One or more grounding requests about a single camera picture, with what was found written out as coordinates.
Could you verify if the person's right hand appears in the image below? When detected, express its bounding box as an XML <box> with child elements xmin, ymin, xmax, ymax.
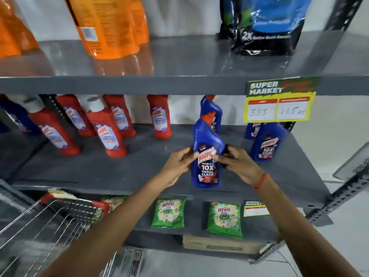
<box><xmin>212</xmin><ymin>144</ymin><xmax>266</xmax><ymax>187</ymax></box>

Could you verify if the large yellow green price tag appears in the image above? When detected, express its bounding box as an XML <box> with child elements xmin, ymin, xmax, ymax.
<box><xmin>244</xmin><ymin>77</ymin><xmax>321</xmax><ymax>123</ymax></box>

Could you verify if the blue and black refill pouch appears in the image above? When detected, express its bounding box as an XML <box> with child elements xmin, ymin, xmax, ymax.
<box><xmin>218</xmin><ymin>0</ymin><xmax>240</xmax><ymax>40</ymax></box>
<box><xmin>231</xmin><ymin>0</ymin><xmax>314</xmax><ymax>56</ymax></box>

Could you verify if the person's right forearm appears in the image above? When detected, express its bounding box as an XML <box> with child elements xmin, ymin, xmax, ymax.
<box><xmin>255</xmin><ymin>177</ymin><xmax>362</xmax><ymax>277</ymax></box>

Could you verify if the blue toilet cleaner bottle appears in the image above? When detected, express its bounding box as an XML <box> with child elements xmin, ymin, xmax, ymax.
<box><xmin>191</xmin><ymin>111</ymin><xmax>225</xmax><ymax>189</ymax></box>
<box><xmin>0</xmin><ymin>94</ymin><xmax>41</xmax><ymax>135</ymax></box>
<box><xmin>245</xmin><ymin>122</ymin><xmax>263</xmax><ymax>140</ymax></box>
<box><xmin>200</xmin><ymin>95</ymin><xmax>223</xmax><ymax>135</ymax></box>
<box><xmin>250</xmin><ymin>122</ymin><xmax>289</xmax><ymax>162</ymax></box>

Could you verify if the wire shopping cart red handle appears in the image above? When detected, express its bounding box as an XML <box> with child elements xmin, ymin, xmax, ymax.
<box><xmin>0</xmin><ymin>190</ymin><xmax>145</xmax><ymax>277</ymax></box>

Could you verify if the grey metal shelf panel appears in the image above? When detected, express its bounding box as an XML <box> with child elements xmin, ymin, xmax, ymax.
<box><xmin>332</xmin><ymin>141</ymin><xmax>369</xmax><ymax>183</ymax></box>

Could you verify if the green detergent packet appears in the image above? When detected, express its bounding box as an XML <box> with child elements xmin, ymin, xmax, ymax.
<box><xmin>101</xmin><ymin>196</ymin><xmax>128</xmax><ymax>211</ymax></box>
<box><xmin>207</xmin><ymin>201</ymin><xmax>243</xmax><ymax>239</ymax></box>
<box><xmin>151</xmin><ymin>198</ymin><xmax>186</xmax><ymax>229</ymax></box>

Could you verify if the orange refill pouch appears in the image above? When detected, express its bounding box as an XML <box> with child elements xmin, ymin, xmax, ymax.
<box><xmin>64</xmin><ymin>0</ymin><xmax>140</xmax><ymax>60</ymax></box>
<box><xmin>0</xmin><ymin>0</ymin><xmax>39</xmax><ymax>58</ymax></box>
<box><xmin>130</xmin><ymin>0</ymin><xmax>150</xmax><ymax>45</ymax></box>

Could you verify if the red cleaner bottle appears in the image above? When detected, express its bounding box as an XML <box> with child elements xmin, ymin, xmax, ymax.
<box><xmin>147</xmin><ymin>94</ymin><xmax>172</xmax><ymax>139</ymax></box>
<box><xmin>103</xmin><ymin>94</ymin><xmax>136</xmax><ymax>138</ymax></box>
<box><xmin>86</xmin><ymin>96</ymin><xmax>128</xmax><ymax>158</ymax></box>
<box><xmin>56</xmin><ymin>94</ymin><xmax>96</xmax><ymax>138</ymax></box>
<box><xmin>25</xmin><ymin>97</ymin><xmax>81</xmax><ymax>157</ymax></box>

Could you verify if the person's left forearm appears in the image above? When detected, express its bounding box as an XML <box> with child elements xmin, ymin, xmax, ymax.
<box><xmin>39</xmin><ymin>176</ymin><xmax>171</xmax><ymax>277</ymax></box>

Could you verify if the grey metal shelf rack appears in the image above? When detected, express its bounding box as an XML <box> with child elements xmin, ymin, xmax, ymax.
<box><xmin>0</xmin><ymin>0</ymin><xmax>369</xmax><ymax>265</ymax></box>

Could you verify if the small yellow green price tag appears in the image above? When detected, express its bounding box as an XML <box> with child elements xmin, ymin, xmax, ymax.
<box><xmin>243</xmin><ymin>200</ymin><xmax>270</xmax><ymax>217</ymax></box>

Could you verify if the red wrist thread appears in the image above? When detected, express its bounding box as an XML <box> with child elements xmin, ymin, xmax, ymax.
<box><xmin>253</xmin><ymin>173</ymin><xmax>270</xmax><ymax>190</ymax></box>

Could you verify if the brown cardboard box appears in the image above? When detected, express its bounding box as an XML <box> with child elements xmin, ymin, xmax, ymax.
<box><xmin>182</xmin><ymin>235</ymin><xmax>266</xmax><ymax>255</ymax></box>

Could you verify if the person's left hand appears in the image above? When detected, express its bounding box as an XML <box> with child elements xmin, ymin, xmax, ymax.
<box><xmin>157</xmin><ymin>147</ymin><xmax>199</xmax><ymax>189</ymax></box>

